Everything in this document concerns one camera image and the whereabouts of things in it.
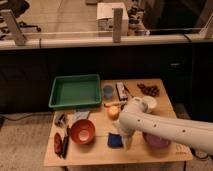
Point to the white cardboard box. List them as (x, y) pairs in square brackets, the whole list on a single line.
[(105, 13)]

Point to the dark red spoon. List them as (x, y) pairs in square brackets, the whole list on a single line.
[(57, 144)]

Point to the yellow round fruit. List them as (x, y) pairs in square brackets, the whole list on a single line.
[(113, 112)]

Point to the orange carrot stick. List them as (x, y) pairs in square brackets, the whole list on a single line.
[(109, 104)]

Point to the blue cup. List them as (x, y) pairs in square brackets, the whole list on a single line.
[(108, 91)]

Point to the red bowl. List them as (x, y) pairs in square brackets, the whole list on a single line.
[(82, 132)]

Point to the blue sponge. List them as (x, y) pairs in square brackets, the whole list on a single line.
[(114, 141)]

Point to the green plastic tray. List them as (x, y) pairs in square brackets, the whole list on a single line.
[(74, 92)]

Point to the wooden table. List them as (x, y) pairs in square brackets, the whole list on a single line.
[(98, 152)]

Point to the white cup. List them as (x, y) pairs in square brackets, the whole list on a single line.
[(151, 102)]

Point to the dark brown grape bunch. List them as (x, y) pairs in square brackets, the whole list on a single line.
[(149, 90)]

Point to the left metal post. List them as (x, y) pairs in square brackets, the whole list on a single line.
[(13, 26)]

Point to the middle metal post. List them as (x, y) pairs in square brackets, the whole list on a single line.
[(117, 24)]

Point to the black utensil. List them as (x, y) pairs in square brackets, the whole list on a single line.
[(65, 143)]

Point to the white rectangular box item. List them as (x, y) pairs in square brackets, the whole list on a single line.
[(121, 91)]

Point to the metal post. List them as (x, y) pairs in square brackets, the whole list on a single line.
[(13, 26), (117, 24)]

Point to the black office chair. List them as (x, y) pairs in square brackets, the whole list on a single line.
[(18, 7)]

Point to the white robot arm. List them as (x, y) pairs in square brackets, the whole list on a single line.
[(195, 134)]

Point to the black handled tool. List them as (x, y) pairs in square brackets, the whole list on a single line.
[(128, 91)]

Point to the purple bowl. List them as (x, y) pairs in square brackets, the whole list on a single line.
[(155, 141)]

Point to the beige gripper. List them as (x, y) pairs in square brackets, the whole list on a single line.
[(127, 142)]

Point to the grey cloth piece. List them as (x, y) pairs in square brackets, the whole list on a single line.
[(79, 115)]

